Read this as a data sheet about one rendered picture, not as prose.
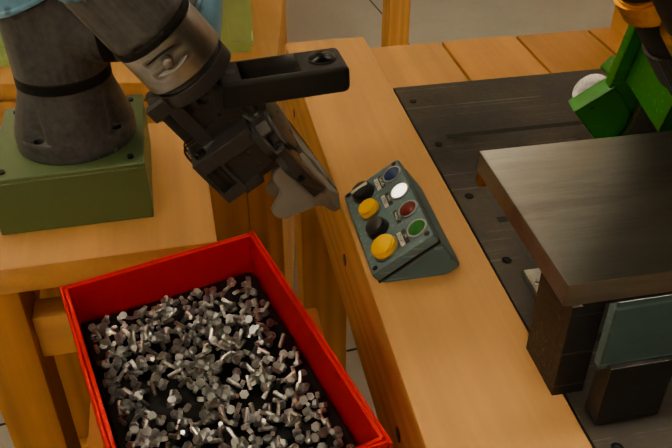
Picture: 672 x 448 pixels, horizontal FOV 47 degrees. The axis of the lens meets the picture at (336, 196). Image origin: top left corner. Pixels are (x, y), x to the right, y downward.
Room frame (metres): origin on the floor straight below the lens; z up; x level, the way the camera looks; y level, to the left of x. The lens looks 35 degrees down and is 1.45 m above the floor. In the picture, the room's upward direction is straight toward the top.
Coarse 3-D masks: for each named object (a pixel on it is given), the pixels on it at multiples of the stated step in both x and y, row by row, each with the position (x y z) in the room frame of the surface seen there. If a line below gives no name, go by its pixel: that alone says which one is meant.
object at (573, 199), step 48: (576, 144) 0.52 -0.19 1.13; (624, 144) 0.52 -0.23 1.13; (528, 192) 0.45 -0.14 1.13; (576, 192) 0.45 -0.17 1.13; (624, 192) 0.45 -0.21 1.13; (528, 240) 0.41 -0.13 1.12; (576, 240) 0.40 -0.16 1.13; (624, 240) 0.40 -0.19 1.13; (576, 288) 0.36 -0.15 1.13; (624, 288) 0.36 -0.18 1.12
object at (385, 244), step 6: (384, 234) 0.65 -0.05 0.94; (390, 234) 0.65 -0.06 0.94; (378, 240) 0.64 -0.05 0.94; (384, 240) 0.64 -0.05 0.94; (390, 240) 0.64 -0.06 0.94; (372, 246) 0.64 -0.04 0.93; (378, 246) 0.64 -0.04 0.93; (384, 246) 0.63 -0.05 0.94; (390, 246) 0.63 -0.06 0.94; (372, 252) 0.63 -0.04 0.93; (378, 252) 0.63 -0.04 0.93; (384, 252) 0.63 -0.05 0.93; (390, 252) 0.63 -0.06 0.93; (378, 258) 0.63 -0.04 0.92
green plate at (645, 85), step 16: (624, 48) 0.65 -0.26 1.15; (640, 48) 0.65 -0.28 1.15; (624, 64) 0.65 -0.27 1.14; (640, 64) 0.64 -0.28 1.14; (608, 80) 0.66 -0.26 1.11; (624, 80) 0.66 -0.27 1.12; (640, 80) 0.64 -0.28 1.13; (656, 80) 0.61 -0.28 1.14; (624, 96) 0.67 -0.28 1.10; (640, 96) 0.63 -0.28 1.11; (656, 96) 0.61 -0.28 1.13; (656, 112) 0.60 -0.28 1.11; (656, 128) 0.60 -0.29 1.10
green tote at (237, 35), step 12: (228, 0) 1.43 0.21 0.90; (240, 0) 1.44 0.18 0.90; (228, 12) 1.43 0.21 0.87; (240, 12) 1.44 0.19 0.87; (228, 24) 1.43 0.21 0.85; (240, 24) 1.44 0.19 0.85; (0, 36) 1.37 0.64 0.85; (228, 36) 1.43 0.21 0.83; (240, 36) 1.44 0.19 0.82; (252, 36) 1.46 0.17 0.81; (0, 48) 1.37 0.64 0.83; (228, 48) 1.43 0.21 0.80; (240, 48) 1.44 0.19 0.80; (0, 60) 1.37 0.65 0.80
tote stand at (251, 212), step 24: (264, 0) 1.72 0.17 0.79; (264, 24) 1.58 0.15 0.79; (264, 48) 1.45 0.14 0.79; (0, 72) 1.34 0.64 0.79; (120, 72) 1.34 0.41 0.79; (0, 96) 1.30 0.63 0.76; (144, 96) 1.30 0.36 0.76; (0, 120) 1.30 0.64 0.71; (216, 192) 1.31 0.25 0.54; (264, 192) 1.31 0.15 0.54; (216, 216) 1.31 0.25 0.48; (240, 216) 1.31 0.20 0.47; (264, 216) 1.31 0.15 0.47; (264, 240) 1.31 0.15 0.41; (288, 240) 1.50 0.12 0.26; (288, 264) 1.46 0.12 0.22
